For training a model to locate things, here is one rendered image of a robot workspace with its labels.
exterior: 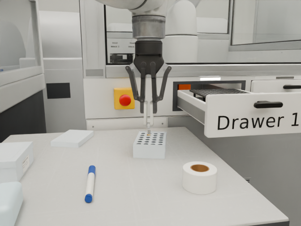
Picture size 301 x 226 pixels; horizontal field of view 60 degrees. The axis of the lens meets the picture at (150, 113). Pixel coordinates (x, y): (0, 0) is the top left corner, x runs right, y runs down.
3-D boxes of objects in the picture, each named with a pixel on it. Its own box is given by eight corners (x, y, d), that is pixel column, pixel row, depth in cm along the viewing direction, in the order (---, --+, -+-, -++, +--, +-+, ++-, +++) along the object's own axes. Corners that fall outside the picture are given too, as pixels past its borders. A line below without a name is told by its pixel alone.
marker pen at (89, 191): (92, 203, 48) (92, 195, 48) (83, 203, 48) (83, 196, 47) (95, 171, 61) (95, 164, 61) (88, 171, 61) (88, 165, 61)
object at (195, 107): (297, 125, 73) (299, 104, 71) (209, 130, 68) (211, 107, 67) (230, 101, 111) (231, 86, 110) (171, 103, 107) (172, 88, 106)
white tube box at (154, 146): (165, 158, 68) (165, 145, 67) (133, 158, 69) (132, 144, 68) (166, 143, 80) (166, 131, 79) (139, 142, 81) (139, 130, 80)
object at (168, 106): (330, 109, 111) (336, 74, 108) (85, 119, 94) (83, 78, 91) (228, 84, 203) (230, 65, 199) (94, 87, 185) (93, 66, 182)
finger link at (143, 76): (146, 62, 70) (141, 62, 70) (143, 103, 73) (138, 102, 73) (148, 62, 74) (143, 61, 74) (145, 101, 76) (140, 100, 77)
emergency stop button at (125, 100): (131, 106, 89) (131, 94, 88) (119, 106, 88) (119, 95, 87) (130, 104, 91) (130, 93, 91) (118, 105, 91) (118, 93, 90)
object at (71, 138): (78, 148, 76) (78, 142, 76) (50, 146, 78) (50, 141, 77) (94, 135, 89) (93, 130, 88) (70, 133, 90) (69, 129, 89)
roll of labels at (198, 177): (221, 193, 51) (223, 174, 50) (187, 196, 50) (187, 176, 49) (208, 177, 58) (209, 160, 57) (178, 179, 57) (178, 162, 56)
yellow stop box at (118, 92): (135, 109, 91) (135, 89, 90) (114, 110, 90) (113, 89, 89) (133, 106, 96) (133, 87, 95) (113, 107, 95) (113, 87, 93)
